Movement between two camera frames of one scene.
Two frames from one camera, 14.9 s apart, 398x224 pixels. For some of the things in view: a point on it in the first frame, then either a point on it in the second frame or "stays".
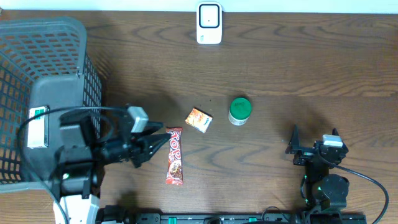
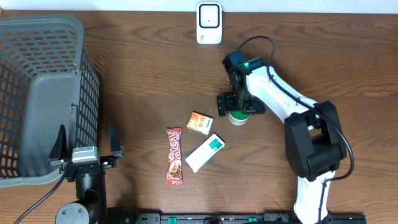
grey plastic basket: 43,74 stays
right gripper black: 305,153 → 255,106
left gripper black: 141,149 → 60,150
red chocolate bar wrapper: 174,171 stays
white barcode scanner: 209,22 stays
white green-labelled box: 38,129 → 204,155
